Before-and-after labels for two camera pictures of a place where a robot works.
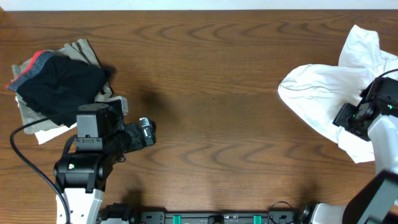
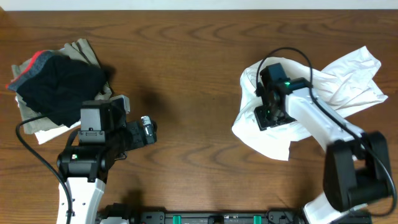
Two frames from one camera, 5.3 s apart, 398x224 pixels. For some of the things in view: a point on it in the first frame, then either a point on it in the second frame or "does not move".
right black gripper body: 348,117 to 267,117
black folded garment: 56,86 does not move
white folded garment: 45,135 does not move
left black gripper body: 137,137 does not move
